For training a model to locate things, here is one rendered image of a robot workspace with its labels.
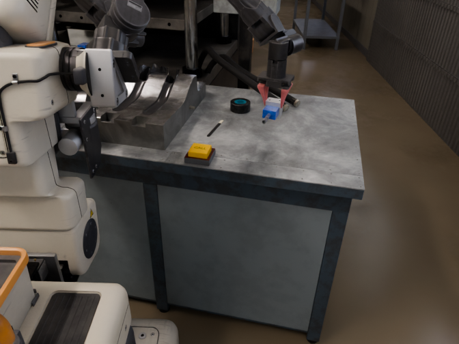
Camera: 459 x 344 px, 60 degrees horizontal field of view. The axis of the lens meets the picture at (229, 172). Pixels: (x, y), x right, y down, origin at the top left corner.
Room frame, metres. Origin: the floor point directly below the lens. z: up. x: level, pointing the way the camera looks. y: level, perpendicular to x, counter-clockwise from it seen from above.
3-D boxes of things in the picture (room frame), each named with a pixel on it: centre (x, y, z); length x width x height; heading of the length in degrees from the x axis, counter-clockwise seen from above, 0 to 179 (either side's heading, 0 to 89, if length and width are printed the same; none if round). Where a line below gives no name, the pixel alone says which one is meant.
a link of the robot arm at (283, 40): (1.18, -0.14, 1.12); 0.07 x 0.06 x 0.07; 141
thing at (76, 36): (2.29, 0.66, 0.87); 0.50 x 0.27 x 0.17; 168
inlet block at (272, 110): (1.14, -0.12, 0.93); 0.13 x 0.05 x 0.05; 160
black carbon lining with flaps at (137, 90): (1.38, 0.30, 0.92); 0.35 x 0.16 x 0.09; 168
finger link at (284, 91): (1.17, -0.15, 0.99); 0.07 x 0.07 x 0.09; 70
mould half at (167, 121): (1.39, 0.29, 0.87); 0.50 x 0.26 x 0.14; 168
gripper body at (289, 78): (1.18, -0.13, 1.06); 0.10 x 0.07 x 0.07; 70
